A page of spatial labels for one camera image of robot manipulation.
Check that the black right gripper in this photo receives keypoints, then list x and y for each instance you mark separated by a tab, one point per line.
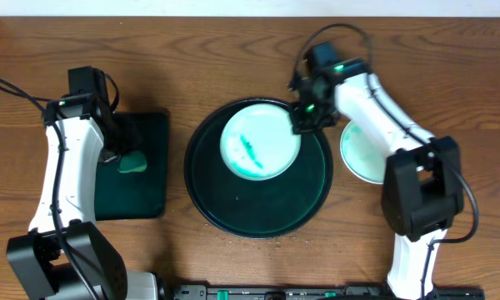
301	125

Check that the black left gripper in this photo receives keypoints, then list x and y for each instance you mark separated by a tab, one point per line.
119	139

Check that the green sponge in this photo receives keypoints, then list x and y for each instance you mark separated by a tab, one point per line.
133	162

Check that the light green back plate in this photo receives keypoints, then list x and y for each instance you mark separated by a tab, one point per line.
258	143

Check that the light green plate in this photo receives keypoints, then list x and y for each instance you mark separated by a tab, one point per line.
258	143
360	156

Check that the light green front plate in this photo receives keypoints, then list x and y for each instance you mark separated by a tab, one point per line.
360	156

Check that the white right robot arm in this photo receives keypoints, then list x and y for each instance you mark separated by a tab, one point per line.
422	188

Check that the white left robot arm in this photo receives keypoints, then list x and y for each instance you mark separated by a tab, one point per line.
64	255

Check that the rectangular dark green tray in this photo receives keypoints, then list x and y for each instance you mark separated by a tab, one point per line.
136	195

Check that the round dark green tray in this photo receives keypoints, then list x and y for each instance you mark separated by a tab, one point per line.
256	209

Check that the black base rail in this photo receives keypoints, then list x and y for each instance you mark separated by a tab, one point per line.
201	292

